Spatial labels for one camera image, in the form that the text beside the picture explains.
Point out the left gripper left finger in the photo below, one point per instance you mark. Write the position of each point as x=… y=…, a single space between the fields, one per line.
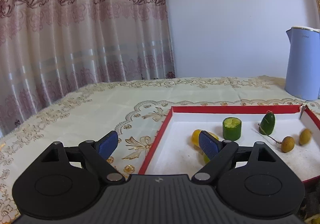
x=66 y=181

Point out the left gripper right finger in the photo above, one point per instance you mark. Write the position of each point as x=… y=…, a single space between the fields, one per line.
x=253 y=181

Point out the brown longan with stem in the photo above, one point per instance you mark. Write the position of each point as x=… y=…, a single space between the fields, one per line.
x=286 y=145

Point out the green cucumber end piece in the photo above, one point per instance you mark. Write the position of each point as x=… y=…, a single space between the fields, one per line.
x=267 y=124

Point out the green cucumber cylinder piece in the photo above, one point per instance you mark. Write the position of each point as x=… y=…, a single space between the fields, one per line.
x=231 y=127

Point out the yellow brown longan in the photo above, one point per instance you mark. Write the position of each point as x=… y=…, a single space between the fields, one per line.
x=305 y=137

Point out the yellow pepper piece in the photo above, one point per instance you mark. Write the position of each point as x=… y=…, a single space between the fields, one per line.
x=195 y=137

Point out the green round fruit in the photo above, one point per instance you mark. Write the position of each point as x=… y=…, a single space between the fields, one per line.
x=206 y=159

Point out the red shallow cardboard tray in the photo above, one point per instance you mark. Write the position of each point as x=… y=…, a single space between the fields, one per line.
x=172 y=151

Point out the cream embroidered tablecloth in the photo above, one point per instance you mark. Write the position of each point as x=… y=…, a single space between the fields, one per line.
x=134 y=109

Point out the blue electric kettle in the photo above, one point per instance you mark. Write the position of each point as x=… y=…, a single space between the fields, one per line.
x=302 y=77

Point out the patterned pink curtain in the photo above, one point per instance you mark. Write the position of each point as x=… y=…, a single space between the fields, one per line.
x=50 y=48

